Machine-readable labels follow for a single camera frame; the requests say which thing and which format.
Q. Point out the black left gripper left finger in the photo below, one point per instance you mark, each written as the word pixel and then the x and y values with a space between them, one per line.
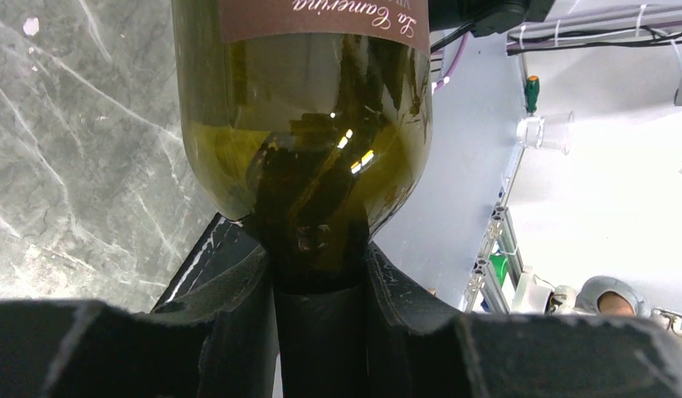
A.
pixel 216 341

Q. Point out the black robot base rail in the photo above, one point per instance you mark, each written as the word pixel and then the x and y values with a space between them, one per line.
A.
pixel 221 246

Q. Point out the green handle screwdriver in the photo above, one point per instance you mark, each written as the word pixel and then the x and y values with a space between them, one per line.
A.
pixel 531 93

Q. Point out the clear plastic cup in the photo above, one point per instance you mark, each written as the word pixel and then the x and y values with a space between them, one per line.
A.
pixel 547 132

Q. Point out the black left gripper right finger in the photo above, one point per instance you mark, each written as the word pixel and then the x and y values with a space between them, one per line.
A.
pixel 419 346

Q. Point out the dark green wine bottle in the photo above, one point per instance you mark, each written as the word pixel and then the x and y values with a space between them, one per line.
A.
pixel 308 124

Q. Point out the aluminium frame rail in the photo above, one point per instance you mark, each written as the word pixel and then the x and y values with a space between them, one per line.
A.
pixel 498 266

